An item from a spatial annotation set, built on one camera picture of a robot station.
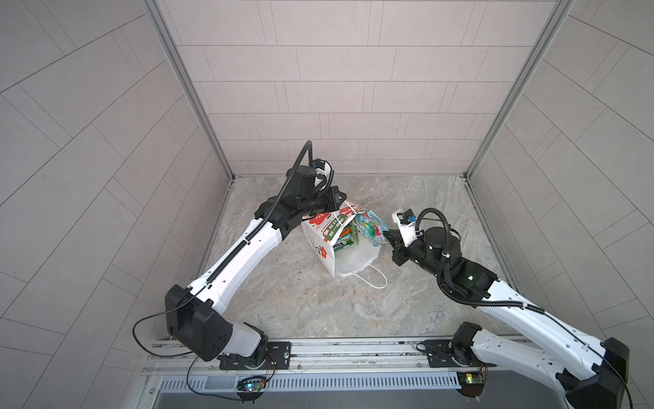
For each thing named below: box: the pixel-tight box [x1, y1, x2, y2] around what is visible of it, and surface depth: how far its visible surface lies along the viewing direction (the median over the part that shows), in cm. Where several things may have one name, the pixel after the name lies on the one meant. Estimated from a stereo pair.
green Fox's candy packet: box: [332, 224, 354, 253], surface depth 89 cm
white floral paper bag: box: [301, 202, 388, 289], surface depth 81 cm
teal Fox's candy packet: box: [355, 209, 391, 247], surface depth 74 cm
